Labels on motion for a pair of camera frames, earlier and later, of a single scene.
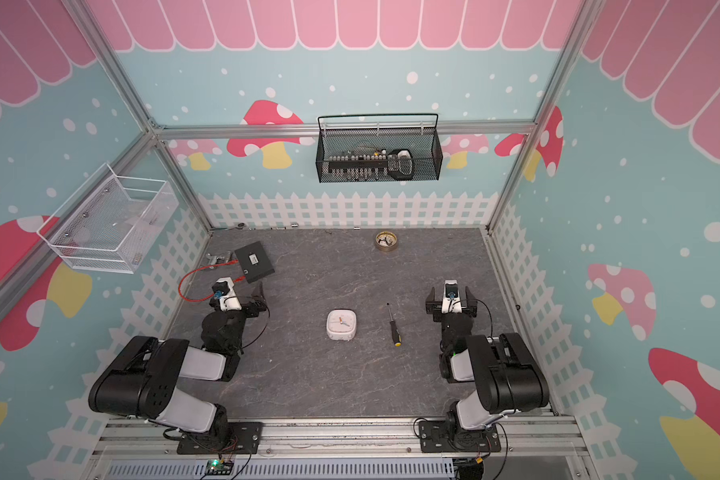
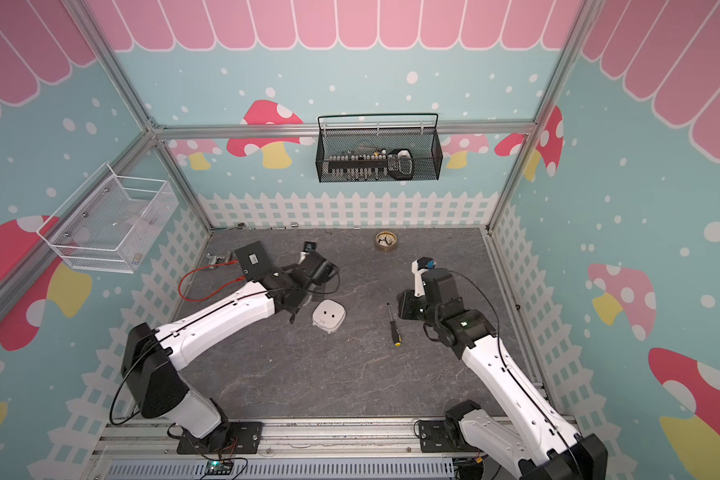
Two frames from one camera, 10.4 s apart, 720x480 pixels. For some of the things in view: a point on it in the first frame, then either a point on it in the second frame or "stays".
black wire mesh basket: x=367 y=155 stays
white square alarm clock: x=341 y=325 → x=329 y=315
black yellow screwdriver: x=395 y=331 stays
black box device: x=254 y=262 stays
